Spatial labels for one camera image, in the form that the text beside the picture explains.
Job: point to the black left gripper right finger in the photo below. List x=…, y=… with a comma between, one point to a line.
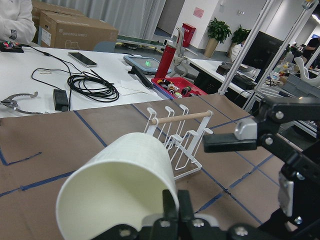
x=185, y=206

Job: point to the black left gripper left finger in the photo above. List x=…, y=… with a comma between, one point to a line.
x=170, y=212

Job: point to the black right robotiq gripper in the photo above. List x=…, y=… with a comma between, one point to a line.
x=298, y=214

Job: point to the red parts bin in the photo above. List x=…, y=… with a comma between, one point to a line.
x=176, y=87

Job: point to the red thermos bottle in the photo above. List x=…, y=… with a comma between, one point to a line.
x=165, y=61

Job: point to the white paper sheet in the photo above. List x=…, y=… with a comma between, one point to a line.
x=132, y=87

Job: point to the black computer monitor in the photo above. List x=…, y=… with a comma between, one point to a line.
x=261, y=52

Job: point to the green potted plant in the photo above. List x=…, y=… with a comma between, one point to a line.
x=218, y=31

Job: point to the blue teach pendant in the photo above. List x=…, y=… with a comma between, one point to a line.
x=148, y=65

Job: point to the black power adapter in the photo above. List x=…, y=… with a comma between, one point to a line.
x=60, y=100

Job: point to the black smartphone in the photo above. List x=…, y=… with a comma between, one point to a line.
x=82, y=59

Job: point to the cardboard box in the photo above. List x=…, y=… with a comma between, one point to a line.
x=39, y=6
x=62, y=31

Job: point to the metal claw tool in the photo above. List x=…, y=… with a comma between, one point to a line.
x=11, y=103

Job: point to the person in white coat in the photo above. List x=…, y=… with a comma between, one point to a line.
x=16, y=22

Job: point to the white wire cup rack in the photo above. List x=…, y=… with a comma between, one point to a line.
x=181, y=145

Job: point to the aluminium frame post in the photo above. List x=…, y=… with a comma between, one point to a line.
x=277, y=25

